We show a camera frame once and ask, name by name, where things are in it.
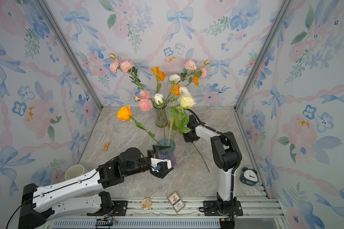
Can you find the blue purple glass vase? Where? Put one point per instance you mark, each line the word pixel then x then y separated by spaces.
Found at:
pixel 169 152

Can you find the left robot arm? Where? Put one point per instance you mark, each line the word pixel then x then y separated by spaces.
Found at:
pixel 86 193

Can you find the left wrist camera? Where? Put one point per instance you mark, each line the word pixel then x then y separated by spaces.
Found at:
pixel 160 164

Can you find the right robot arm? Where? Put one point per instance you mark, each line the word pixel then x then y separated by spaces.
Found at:
pixel 226 155

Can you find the small wooden block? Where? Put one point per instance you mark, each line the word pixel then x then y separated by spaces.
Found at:
pixel 105 146

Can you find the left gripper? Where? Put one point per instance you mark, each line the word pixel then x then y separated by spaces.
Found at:
pixel 155 148

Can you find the corner aluminium post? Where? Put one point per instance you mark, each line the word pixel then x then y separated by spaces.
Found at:
pixel 282 13
pixel 50 19

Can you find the aluminium rail frame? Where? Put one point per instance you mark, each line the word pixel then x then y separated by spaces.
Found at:
pixel 198 213

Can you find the pink rose stem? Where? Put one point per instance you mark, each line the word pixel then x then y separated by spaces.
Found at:
pixel 126 66
pixel 191 73

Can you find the cream white cup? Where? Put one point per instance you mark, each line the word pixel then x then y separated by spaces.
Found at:
pixel 74 171

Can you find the orange marigold flower stem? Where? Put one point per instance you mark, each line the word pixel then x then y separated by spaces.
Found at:
pixel 201 156

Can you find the framed card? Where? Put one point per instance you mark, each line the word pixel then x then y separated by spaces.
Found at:
pixel 177 203

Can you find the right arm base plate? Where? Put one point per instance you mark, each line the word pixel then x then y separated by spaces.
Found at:
pixel 214 208

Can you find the cream rose stem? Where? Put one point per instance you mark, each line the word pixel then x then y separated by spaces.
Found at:
pixel 178 117

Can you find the white flower stem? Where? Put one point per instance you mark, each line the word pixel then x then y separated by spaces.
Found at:
pixel 180 99

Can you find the orange rose stem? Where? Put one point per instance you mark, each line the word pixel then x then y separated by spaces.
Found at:
pixel 124 114

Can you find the yellow poppy flower stem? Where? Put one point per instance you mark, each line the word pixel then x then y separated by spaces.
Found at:
pixel 160 76

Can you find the right corner aluminium post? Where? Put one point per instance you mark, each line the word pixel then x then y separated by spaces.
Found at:
pixel 282 13

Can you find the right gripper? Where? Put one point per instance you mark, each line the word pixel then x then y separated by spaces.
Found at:
pixel 186 139

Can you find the white rosebud stem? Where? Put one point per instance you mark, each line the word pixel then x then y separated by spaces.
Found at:
pixel 161 120

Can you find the clear grey glass vase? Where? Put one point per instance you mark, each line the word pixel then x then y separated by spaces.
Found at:
pixel 161 119

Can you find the round beige coaster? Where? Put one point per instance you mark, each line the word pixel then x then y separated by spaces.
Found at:
pixel 146 203

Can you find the pink carnation stem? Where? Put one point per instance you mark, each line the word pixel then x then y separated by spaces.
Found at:
pixel 144 100

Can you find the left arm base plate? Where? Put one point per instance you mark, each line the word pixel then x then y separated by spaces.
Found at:
pixel 114 208

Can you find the left corner aluminium post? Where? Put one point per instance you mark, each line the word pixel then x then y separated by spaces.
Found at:
pixel 50 19

